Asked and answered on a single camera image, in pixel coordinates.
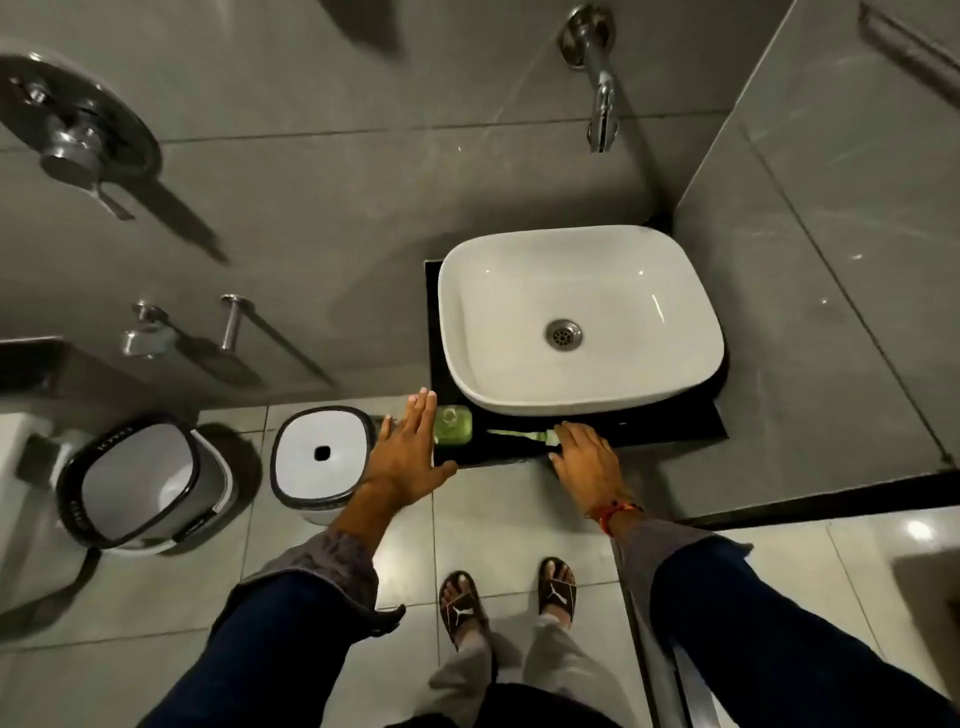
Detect green liquid bottle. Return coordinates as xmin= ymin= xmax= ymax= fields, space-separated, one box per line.
xmin=435 ymin=405 xmax=474 ymax=447

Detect person's right hand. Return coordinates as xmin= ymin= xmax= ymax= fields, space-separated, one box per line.
xmin=549 ymin=421 xmax=640 ymax=519

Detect chrome wall spout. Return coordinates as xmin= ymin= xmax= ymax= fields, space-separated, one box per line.
xmin=558 ymin=3 xmax=621 ymax=154

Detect chrome shower mixer valve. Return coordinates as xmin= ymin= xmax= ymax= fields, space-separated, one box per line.
xmin=0 ymin=51 xmax=163 ymax=222

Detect person's left hand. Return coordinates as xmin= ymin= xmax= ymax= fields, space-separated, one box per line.
xmin=362 ymin=387 xmax=460 ymax=511

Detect person's left forearm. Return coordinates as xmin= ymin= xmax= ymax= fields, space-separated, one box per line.
xmin=138 ymin=483 xmax=410 ymax=728

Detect chrome towel bar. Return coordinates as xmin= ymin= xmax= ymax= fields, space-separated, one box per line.
xmin=858 ymin=0 xmax=960 ymax=80

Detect white square plastic stool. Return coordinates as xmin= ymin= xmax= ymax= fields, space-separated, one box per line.
xmin=269 ymin=405 xmax=378 ymax=526

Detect red wrist thread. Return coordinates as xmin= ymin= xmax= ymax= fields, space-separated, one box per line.
xmin=587 ymin=501 xmax=645 ymax=535

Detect chrome angle valve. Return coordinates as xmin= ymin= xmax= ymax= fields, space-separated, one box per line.
xmin=121 ymin=301 xmax=180 ymax=360

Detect chrome wall peg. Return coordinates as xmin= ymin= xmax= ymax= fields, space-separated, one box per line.
xmin=219 ymin=294 xmax=255 ymax=354

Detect black counter slab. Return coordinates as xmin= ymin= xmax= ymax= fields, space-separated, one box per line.
xmin=424 ymin=258 xmax=729 ymax=468

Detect person's right forearm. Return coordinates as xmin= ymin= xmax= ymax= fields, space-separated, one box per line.
xmin=600 ymin=501 xmax=960 ymax=728

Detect person's grey trousers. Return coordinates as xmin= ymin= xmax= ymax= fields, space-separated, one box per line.
xmin=386 ymin=613 xmax=639 ymax=728

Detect white ceramic sink basin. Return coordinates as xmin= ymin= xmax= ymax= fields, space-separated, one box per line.
xmin=438 ymin=225 xmax=726 ymax=417

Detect black sandal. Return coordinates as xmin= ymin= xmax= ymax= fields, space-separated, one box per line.
xmin=438 ymin=570 xmax=492 ymax=652
xmin=537 ymin=556 xmax=578 ymax=625

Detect grey white plastic bucket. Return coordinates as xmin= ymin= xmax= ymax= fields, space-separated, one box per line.
xmin=56 ymin=417 xmax=240 ymax=558

